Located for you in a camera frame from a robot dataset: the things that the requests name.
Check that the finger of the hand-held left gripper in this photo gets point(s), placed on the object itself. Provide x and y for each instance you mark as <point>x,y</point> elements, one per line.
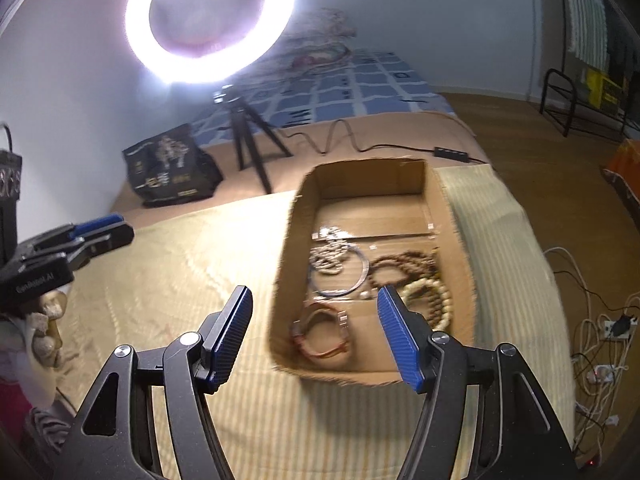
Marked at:
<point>100,221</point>
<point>107,241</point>

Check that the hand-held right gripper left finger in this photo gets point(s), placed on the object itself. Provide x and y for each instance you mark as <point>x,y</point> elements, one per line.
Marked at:
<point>230,330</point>

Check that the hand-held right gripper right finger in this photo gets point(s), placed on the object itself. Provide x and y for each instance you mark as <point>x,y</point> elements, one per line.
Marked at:
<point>397,340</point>

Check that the black bangle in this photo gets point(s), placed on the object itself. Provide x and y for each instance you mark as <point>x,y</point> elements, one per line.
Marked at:
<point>364,272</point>

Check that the cardboard box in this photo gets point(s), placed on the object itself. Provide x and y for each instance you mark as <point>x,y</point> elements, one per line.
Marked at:
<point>370,180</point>

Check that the person's left forearm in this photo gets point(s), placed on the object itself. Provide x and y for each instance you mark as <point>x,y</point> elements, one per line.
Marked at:
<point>25,360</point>

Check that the person's left hand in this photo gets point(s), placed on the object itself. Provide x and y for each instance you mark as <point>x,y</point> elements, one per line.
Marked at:
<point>47,325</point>

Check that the yellow striped cloth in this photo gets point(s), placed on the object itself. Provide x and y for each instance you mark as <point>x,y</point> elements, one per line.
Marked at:
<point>150,285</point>

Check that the black snack bag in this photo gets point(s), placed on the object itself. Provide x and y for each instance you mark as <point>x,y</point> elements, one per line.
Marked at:
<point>170,170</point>

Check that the black tripod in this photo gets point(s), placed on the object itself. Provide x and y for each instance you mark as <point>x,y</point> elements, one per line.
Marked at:
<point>250,150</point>

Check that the white power strip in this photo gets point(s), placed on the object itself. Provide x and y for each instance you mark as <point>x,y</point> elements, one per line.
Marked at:
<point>607,327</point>
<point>600,375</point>

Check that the tan bed cover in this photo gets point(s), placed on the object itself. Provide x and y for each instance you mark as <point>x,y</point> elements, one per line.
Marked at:
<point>400,130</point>

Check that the black charger plug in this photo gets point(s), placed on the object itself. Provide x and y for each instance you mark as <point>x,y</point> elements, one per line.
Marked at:
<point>625,324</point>

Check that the blue patterned bedsheet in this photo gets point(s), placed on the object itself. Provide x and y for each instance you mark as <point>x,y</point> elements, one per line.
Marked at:
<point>380,85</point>

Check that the black metal shoe rack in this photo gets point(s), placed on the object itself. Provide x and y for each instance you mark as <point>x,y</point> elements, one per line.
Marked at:
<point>560,105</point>

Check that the orange cloth covered seat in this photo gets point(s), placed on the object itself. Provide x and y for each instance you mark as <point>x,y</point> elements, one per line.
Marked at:
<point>625,165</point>

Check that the folded floral quilt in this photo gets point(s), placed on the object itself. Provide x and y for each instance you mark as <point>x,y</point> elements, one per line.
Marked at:
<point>320,25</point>

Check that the yellow box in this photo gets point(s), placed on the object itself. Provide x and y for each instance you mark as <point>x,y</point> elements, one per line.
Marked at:
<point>602,87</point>

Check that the white striped garment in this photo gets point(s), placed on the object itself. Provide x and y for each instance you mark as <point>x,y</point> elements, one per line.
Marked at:
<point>585,10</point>

